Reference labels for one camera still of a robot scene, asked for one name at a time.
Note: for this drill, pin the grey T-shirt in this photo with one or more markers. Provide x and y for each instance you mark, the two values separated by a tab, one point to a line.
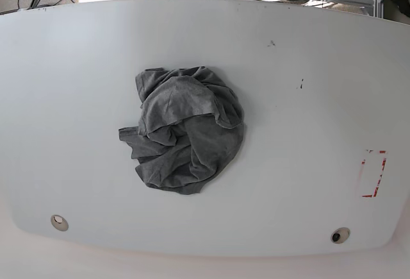
191	127

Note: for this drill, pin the red tape rectangle marking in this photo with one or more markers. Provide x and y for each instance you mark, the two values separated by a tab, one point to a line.
371	172

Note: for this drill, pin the right round table grommet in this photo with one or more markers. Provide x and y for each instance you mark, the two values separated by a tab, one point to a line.
340	235

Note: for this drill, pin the round table grommet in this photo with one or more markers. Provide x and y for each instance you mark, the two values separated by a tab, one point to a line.
340	235
59	223

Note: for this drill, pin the left round table grommet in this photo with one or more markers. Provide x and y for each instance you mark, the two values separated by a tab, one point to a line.
59	223

